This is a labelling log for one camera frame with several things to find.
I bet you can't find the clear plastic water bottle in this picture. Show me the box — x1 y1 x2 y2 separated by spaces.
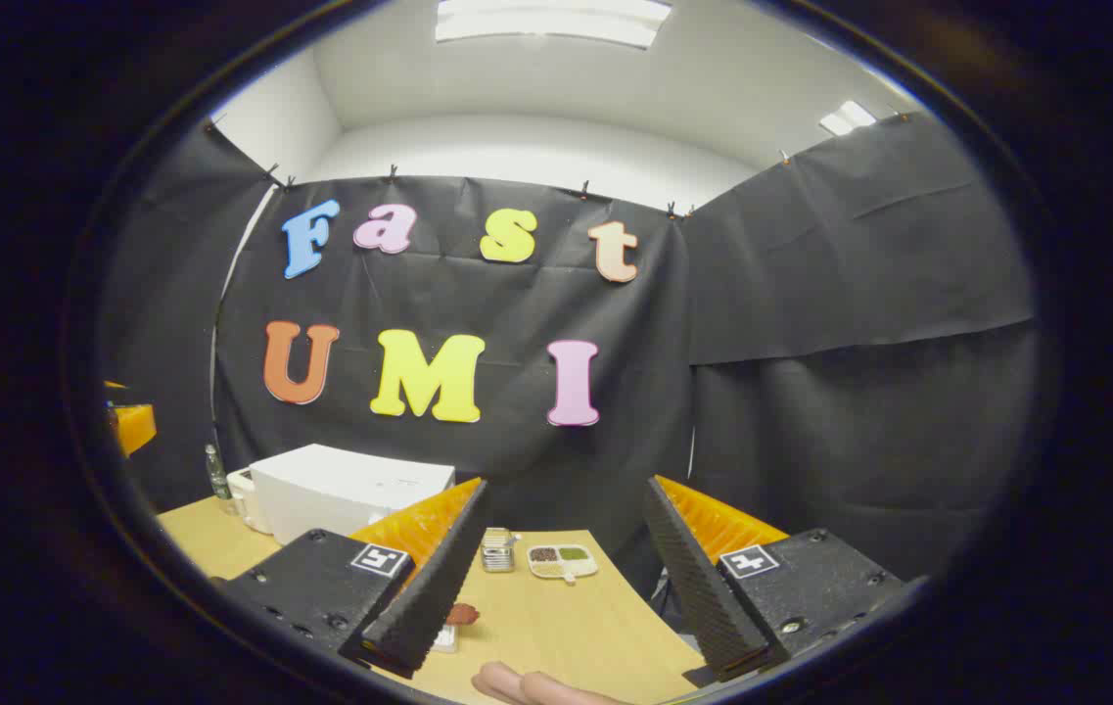
205 444 232 515

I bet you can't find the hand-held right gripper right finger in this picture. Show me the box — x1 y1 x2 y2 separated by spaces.
642 475 909 683

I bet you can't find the small ceiling light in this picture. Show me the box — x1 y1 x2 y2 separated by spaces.
820 100 877 136

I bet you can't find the white divided condiment dish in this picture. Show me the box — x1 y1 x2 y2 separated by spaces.
528 544 599 585

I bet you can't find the metal wire basket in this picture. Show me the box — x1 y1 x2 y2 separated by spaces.
481 527 518 574

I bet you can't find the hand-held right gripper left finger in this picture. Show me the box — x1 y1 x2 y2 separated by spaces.
213 478 493 680

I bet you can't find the long ceiling light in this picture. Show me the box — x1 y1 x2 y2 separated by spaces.
436 0 672 48

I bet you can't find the white microwave oven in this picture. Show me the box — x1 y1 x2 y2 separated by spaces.
250 444 456 546

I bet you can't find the black backdrop cloth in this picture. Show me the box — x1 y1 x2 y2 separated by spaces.
96 108 1042 598

